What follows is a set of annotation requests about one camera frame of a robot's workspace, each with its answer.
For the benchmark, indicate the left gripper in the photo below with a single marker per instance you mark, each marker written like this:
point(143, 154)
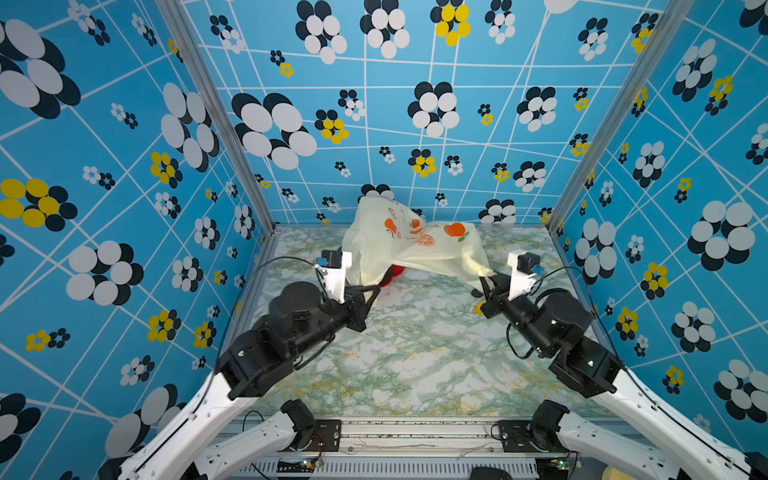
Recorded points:
point(360, 306)

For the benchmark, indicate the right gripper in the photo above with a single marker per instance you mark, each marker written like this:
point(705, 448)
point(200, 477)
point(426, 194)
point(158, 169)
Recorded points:
point(500, 295)

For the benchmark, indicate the red flower-shaped plate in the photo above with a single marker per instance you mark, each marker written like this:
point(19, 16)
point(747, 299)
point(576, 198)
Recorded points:
point(392, 272)

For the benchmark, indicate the translucent cream plastic bag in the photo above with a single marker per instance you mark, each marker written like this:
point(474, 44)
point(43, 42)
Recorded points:
point(386, 233)

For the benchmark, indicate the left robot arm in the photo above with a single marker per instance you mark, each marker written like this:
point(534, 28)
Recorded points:
point(297, 320)

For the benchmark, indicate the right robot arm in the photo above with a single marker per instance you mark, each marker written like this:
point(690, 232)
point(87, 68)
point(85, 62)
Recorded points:
point(554, 324)

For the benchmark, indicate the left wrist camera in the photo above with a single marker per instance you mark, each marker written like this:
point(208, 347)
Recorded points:
point(332, 265)

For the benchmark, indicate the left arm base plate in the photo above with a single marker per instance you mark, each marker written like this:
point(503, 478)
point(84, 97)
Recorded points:
point(325, 437)

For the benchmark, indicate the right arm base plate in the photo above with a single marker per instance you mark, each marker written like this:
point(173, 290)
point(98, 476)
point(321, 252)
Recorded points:
point(519, 436)

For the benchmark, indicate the aluminium front rail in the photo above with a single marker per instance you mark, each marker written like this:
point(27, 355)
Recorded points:
point(392, 449)

